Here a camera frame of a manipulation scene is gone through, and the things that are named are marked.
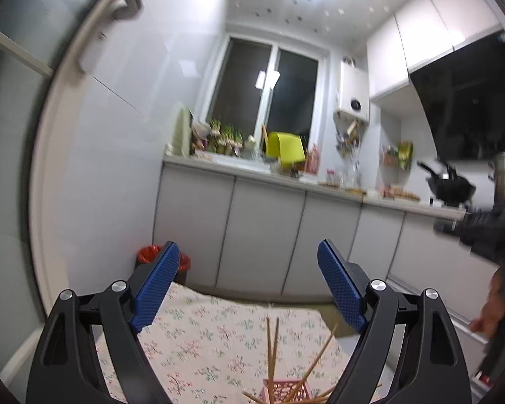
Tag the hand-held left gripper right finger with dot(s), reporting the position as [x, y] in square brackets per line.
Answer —
[341, 290]

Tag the pale green plate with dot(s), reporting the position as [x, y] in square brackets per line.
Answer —
[182, 132]

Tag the yellow plastic container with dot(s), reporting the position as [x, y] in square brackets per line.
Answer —
[286, 149]

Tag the white upper kitchen cabinet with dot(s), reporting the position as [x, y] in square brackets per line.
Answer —
[404, 46]

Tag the black range hood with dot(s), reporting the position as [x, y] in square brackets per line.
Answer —
[458, 105]

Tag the floral tablecloth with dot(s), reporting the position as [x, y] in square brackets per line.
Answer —
[202, 345]

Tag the frosted glass door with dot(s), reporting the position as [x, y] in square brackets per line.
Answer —
[8, 176]

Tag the red trash bin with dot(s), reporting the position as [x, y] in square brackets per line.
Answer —
[147, 254]

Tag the kitchen window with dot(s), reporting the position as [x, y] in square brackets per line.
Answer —
[244, 84]

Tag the white water heater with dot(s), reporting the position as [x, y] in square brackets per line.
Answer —
[353, 92]

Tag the pink perforated utensil holder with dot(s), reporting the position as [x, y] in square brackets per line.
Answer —
[280, 391]

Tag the clear glass jar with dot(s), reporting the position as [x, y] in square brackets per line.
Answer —
[352, 176]

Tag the wall rack with packets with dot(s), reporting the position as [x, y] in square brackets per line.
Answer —
[397, 158]

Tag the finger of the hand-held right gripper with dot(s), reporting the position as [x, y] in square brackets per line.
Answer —
[450, 225]

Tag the steel steamer pot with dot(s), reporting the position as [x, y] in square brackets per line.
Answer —
[503, 181]

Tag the black wok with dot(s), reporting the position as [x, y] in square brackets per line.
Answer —
[450, 189]

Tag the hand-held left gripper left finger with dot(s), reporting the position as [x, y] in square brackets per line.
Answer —
[155, 290]

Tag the pink bottle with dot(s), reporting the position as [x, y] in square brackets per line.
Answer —
[312, 162]

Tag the white lower kitchen cabinets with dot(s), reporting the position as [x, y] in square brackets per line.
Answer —
[256, 227]

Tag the potted green plants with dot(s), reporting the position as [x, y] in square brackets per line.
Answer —
[225, 139]

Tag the person's right hand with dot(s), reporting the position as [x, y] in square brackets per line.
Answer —
[494, 307]

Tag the wooden chopstick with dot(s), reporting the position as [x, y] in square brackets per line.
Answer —
[269, 353]
[315, 357]
[252, 397]
[275, 345]
[328, 393]

